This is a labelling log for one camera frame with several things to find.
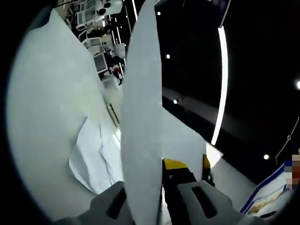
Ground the printing papers pile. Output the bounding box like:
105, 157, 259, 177
68, 116, 122, 195

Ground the blue white wall poster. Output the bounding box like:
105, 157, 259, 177
240, 161, 296, 218

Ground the white printer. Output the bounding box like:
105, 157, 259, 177
103, 77, 124, 128

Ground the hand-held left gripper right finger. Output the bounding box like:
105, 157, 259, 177
162, 158, 257, 225

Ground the long curved ceiling light strip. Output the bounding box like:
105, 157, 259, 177
210, 27, 229, 146

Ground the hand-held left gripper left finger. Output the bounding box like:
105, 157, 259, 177
60, 180, 136, 225

